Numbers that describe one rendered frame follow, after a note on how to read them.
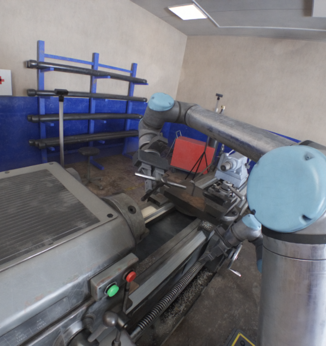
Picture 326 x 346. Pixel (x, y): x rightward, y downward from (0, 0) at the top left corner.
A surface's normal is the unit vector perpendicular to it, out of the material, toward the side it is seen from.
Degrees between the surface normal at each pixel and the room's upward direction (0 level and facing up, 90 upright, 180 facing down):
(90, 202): 0
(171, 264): 36
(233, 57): 90
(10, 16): 90
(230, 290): 0
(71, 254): 45
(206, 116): 58
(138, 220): 54
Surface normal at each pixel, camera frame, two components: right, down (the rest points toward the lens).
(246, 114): -0.66, 0.23
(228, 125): -0.68, -0.44
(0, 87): 0.74, 0.40
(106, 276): 0.16, -0.89
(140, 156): 0.54, -0.50
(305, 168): -0.88, -0.15
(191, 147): -0.36, 0.36
